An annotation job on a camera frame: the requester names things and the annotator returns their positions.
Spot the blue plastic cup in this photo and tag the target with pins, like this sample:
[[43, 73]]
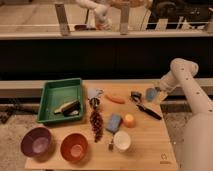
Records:
[[151, 93]]

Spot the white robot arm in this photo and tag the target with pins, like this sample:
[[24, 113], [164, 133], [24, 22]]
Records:
[[197, 148]]

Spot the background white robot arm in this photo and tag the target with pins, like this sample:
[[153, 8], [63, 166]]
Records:
[[100, 10]]

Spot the white cup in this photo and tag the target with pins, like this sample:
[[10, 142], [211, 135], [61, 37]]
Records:
[[122, 141]]

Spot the orange carrot toy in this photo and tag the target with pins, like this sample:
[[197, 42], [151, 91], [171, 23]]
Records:
[[115, 99]]

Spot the blue white cloth item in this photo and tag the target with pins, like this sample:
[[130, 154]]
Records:
[[94, 97]]

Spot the dark grape bunch toy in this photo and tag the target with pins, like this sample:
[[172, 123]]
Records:
[[96, 122]]

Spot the blue sponge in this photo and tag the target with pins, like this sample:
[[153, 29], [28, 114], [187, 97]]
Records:
[[113, 123]]

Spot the eggplant slice toy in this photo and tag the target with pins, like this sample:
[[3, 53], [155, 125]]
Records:
[[69, 108]]

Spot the orange ball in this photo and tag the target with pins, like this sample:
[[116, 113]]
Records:
[[129, 121]]

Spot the green plastic tray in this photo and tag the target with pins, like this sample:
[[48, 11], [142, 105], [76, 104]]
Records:
[[57, 93]]

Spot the orange bowl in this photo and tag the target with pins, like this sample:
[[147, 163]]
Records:
[[74, 147]]

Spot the purple bowl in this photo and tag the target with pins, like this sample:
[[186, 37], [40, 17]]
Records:
[[36, 142]]

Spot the right grey post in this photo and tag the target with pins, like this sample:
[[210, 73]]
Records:
[[124, 17]]

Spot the grey post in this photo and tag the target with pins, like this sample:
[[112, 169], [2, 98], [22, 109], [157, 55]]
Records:
[[124, 17], [62, 19]]

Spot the left grey post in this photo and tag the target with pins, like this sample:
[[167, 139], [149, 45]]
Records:
[[62, 19]]

